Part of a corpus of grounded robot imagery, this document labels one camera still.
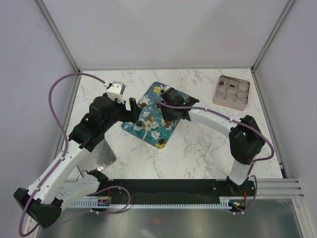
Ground white cable duct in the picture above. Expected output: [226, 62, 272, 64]
[68, 197, 246, 209]

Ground teal floral tray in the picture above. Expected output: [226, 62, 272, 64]
[121, 81, 180, 149]

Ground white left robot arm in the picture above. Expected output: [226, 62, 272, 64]
[13, 95, 142, 228]

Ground pink chocolate tin box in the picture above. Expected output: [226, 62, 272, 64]
[213, 75, 251, 111]

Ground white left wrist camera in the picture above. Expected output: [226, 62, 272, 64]
[104, 81, 125, 104]

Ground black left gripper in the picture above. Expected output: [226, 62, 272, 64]
[102, 96, 142, 131]

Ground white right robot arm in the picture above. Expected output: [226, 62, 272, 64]
[160, 100, 265, 196]

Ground metal tin lid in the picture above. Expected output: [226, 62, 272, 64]
[90, 139, 116, 171]

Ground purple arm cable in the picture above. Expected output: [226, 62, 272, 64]
[19, 72, 107, 236]
[151, 84, 274, 215]

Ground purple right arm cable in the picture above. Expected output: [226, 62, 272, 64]
[151, 84, 274, 215]

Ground metal tongs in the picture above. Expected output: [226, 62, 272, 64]
[160, 106, 177, 123]

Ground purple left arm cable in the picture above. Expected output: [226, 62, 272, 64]
[19, 72, 107, 236]

